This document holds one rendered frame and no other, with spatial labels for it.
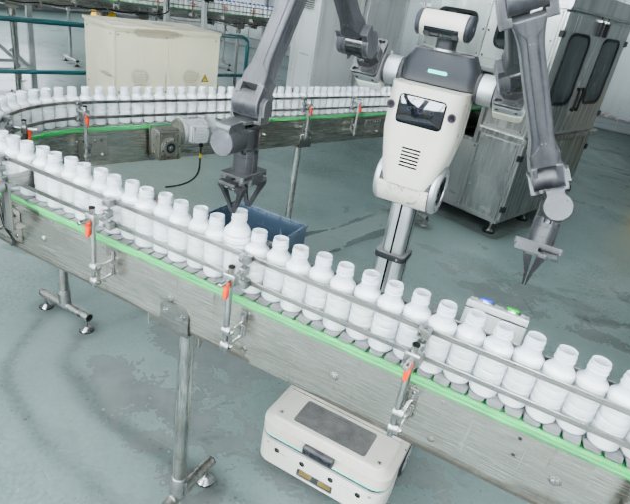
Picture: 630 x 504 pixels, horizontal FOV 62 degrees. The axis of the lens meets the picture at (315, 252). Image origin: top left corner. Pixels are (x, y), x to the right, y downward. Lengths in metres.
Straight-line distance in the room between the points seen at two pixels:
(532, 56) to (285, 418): 1.48
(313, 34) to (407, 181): 5.57
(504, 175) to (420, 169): 3.14
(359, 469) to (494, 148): 3.38
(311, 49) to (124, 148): 4.74
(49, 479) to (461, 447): 1.53
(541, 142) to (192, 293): 0.90
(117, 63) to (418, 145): 3.83
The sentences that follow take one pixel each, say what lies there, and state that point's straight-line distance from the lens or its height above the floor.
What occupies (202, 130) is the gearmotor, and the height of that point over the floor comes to 1.01.
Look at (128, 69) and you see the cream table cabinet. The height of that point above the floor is 0.82.
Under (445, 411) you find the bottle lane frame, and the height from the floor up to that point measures 0.95.
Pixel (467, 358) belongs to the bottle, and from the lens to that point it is 1.15.
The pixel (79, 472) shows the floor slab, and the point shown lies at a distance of 2.26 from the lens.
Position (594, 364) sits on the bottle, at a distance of 1.13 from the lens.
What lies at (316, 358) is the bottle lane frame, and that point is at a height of 0.93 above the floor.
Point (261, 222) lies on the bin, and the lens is 1.97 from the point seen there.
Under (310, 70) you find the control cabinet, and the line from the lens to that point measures 7.15.
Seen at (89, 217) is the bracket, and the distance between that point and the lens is 1.49.
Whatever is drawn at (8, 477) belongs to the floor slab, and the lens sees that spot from 2.30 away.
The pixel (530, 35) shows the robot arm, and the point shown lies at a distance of 1.17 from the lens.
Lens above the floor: 1.70
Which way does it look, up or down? 26 degrees down
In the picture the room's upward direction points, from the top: 10 degrees clockwise
